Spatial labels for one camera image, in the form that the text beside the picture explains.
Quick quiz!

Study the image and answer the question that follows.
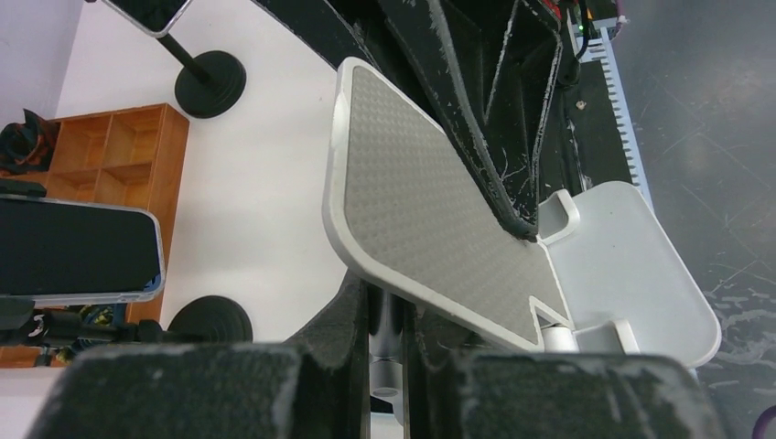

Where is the white slotted cable duct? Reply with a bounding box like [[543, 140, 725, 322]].
[[568, 16, 653, 208]]

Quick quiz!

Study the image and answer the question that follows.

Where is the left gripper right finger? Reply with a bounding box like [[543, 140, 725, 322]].
[[403, 305, 726, 438]]

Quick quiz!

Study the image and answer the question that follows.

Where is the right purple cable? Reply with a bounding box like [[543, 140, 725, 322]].
[[751, 404, 776, 439]]

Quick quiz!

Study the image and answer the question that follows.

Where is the right phone on clamp stand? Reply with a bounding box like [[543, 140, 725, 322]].
[[103, 0, 192, 38]]

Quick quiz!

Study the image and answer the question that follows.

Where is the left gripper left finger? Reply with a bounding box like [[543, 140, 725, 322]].
[[29, 273, 370, 438]]

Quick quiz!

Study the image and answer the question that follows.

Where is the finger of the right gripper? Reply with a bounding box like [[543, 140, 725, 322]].
[[364, 1, 562, 241]]

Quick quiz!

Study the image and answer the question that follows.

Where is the black round phone stand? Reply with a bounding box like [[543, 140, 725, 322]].
[[0, 294, 254, 369]]

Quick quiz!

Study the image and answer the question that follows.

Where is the orange compartment tray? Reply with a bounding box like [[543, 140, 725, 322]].
[[0, 102, 190, 369]]

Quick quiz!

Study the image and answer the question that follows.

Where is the phone on black round stand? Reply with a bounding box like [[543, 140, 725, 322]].
[[1, 195, 166, 305]]

